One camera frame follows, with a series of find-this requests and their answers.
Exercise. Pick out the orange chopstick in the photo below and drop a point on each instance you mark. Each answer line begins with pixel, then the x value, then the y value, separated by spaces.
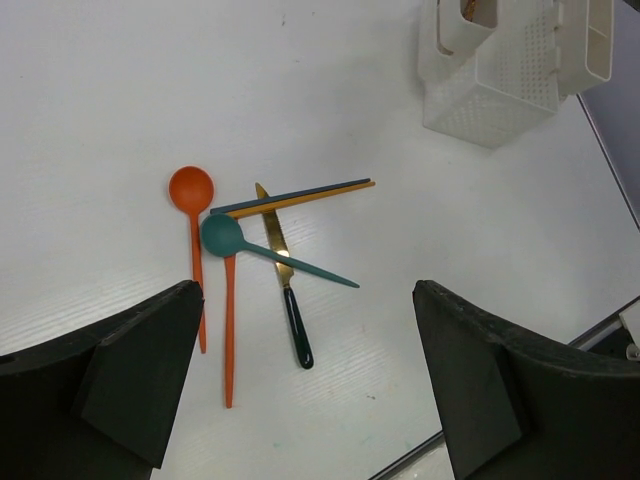
pixel 271 204

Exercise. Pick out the gold fork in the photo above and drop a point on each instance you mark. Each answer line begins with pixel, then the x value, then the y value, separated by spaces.
pixel 468 10

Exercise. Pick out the dark blue chopstick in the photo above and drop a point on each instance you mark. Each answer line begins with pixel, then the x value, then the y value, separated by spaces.
pixel 286 196

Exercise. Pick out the teal spoon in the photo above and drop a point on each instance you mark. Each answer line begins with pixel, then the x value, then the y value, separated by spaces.
pixel 223 237

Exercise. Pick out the orange spoon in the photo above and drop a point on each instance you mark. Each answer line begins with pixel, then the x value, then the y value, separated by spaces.
pixel 191 190

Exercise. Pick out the white utensil caddy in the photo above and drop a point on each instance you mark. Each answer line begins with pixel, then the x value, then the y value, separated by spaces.
pixel 490 80

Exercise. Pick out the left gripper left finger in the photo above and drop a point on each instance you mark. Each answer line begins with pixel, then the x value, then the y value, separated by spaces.
pixel 100 402

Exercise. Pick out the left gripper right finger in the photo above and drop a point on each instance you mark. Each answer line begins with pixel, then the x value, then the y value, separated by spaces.
pixel 514 404

